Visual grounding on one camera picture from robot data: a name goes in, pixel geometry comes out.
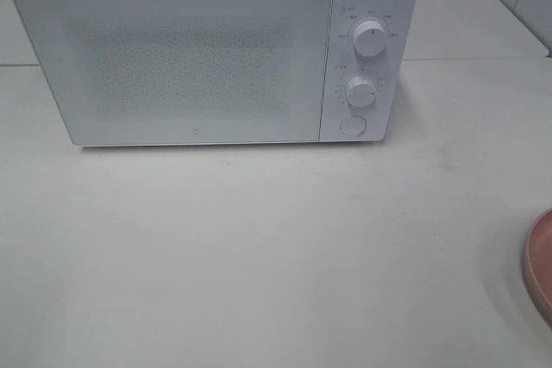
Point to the pink round plate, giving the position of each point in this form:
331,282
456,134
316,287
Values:
537,265

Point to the lower white round knob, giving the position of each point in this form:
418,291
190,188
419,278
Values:
360,92

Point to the white round door button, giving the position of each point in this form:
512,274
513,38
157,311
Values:
354,126

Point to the white round knob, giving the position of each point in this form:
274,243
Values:
370,37
360,92

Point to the upper white round knob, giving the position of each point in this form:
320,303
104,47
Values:
370,37

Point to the white microwave door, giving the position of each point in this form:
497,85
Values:
170,72

